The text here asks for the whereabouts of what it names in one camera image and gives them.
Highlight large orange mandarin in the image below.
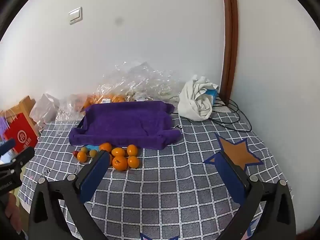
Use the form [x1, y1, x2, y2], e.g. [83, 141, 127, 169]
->
[112, 156, 128, 171]

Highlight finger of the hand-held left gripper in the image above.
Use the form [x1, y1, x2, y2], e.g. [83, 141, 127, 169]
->
[7, 147, 35, 167]
[0, 140, 16, 155]

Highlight large clear plastic bag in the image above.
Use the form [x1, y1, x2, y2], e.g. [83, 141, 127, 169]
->
[96, 60, 185, 104]

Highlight white light switch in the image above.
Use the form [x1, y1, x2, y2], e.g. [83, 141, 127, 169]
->
[68, 7, 83, 25]

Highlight person's left hand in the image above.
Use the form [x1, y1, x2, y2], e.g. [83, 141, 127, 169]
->
[5, 192, 23, 233]

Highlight white plastic bag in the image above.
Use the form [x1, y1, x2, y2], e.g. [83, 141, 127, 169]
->
[29, 93, 60, 125]

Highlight purple towel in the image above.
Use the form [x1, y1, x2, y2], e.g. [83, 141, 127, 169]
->
[69, 101, 183, 150]

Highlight bagged oranges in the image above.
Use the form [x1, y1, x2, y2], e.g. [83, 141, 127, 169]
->
[82, 93, 125, 110]

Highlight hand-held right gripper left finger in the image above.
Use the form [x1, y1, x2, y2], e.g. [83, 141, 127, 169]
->
[27, 150, 112, 240]

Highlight blue box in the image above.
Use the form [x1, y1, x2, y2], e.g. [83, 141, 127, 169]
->
[204, 89, 218, 105]

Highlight crumpled clear plastic bag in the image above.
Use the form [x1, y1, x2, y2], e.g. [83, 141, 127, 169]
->
[55, 94, 88, 130]

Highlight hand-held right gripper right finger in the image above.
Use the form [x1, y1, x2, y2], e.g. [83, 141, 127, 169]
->
[215, 151, 298, 240]

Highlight purple bag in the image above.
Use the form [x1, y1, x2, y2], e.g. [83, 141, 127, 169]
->
[0, 116, 10, 140]

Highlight brown wooden door frame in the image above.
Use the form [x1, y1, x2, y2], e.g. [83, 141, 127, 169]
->
[221, 0, 238, 100]

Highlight black cables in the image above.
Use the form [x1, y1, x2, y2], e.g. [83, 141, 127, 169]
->
[172, 95, 253, 132]

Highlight white towel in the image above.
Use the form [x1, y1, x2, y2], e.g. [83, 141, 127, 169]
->
[177, 75, 220, 122]

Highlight red paper bag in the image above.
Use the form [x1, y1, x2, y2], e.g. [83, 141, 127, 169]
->
[3, 112, 39, 154]

